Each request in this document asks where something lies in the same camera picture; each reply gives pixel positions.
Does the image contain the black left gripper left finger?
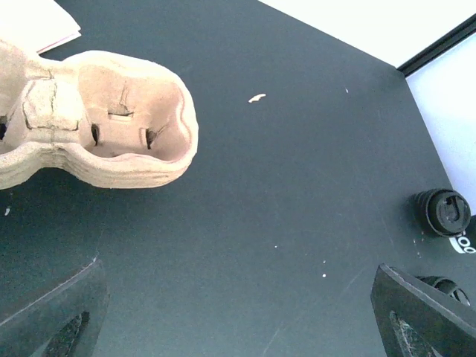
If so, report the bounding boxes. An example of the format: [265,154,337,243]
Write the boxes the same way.
[1,260,110,356]

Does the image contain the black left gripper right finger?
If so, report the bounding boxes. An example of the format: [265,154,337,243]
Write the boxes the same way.
[370,264,475,356]

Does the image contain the black coffee cup lid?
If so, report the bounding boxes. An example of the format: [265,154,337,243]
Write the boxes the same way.
[412,188,472,237]

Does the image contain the black lid stack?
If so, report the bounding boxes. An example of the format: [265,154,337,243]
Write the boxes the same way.
[417,276,471,306]

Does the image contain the brown pulp cup carrier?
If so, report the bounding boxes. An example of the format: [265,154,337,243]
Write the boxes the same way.
[1,41,199,189]

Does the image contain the white paper bag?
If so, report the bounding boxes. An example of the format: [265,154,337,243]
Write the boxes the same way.
[1,0,81,54]

